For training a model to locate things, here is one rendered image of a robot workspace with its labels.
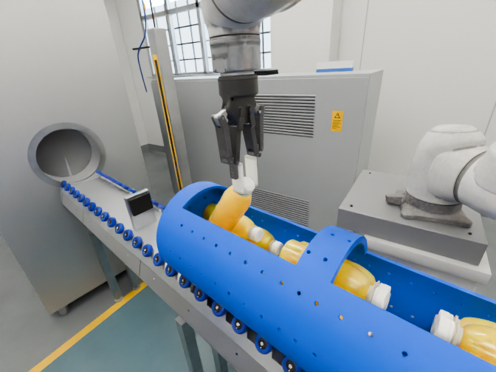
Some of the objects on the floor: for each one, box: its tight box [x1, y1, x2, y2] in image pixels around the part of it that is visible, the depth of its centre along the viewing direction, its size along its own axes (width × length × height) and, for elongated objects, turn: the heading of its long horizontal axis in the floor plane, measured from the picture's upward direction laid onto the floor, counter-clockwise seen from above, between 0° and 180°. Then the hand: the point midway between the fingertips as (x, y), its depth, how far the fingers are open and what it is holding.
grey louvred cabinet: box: [151, 69, 384, 233], centre depth 258 cm, size 54×215×145 cm, turn 63°
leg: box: [175, 316, 204, 372], centre depth 115 cm, size 6×6×63 cm
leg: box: [124, 264, 141, 291], centre depth 184 cm, size 6×6×63 cm
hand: (244, 174), depth 55 cm, fingers closed on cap, 4 cm apart
